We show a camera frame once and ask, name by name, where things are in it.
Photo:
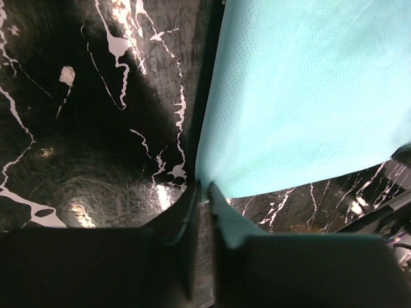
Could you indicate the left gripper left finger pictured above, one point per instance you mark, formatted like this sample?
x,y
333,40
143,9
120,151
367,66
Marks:
x,y
149,266

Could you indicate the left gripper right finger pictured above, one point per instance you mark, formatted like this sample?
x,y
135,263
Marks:
x,y
253,268

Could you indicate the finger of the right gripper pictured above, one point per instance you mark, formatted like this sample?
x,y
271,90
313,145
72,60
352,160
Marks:
x,y
403,155

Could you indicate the teal t-shirt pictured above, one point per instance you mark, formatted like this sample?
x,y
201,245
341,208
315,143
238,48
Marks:
x,y
304,91

